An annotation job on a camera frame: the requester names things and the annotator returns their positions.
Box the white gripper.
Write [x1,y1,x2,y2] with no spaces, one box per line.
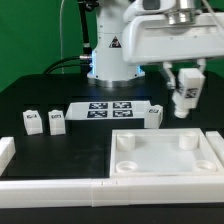
[122,13,224,90]

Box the white square table top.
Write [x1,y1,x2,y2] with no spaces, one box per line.
[109,128,224,178]

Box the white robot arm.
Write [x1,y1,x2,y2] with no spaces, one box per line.
[88,0,224,89]

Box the white marker sheet with tags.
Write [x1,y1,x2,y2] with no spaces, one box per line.
[65,101,151,120]

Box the white right fence piece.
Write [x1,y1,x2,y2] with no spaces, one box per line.
[206,131,224,166]

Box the white fence piece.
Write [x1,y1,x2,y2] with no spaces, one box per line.
[0,137,16,176]
[206,131,224,166]

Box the white left fence piece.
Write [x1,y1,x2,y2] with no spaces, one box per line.
[0,137,16,176]

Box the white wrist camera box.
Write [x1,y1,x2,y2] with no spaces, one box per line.
[123,0,176,22]

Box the black cable bundle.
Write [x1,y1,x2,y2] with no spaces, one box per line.
[43,0,98,75]

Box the thin white cable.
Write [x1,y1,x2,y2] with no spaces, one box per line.
[59,0,67,75]

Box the white front fence rail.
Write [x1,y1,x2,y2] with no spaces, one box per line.
[0,175,224,208]

